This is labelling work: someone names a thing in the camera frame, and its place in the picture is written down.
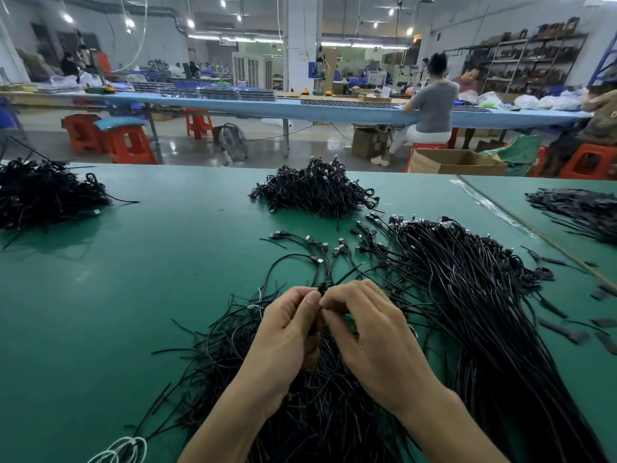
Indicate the person's right hand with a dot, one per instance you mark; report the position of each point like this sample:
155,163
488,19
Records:
381,342

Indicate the person's left hand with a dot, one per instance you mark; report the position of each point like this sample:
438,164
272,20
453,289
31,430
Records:
284,337

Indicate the person's left forearm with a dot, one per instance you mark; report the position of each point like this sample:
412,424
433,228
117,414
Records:
231,429

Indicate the person's right forearm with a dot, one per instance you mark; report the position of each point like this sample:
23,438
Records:
453,434

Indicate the scattered dark tie pieces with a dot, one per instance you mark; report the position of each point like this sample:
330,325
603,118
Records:
564,330

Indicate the open cardboard box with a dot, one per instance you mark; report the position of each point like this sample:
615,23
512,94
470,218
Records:
453,162

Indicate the grey floor fan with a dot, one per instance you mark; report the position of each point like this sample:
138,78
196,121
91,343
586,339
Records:
231,144

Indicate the small cardboard box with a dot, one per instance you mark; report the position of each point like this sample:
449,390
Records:
369,141

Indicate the red plastic stool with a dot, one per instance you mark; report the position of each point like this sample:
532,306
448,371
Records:
586,161
200,125
82,133

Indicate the long blue workbench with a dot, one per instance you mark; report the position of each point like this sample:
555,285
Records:
318,111

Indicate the green bag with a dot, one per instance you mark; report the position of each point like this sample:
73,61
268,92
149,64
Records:
516,154

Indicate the red stool with blue seat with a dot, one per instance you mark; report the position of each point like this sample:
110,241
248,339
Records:
127,144

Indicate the pile of white bags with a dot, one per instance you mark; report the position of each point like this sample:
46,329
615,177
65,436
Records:
549,101

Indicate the white pillar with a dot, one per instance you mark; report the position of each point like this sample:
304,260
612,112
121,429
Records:
303,43

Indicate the metal storage shelf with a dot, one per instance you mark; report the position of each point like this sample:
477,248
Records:
535,62

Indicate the blue plastic chair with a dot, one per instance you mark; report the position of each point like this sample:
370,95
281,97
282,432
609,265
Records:
8,118

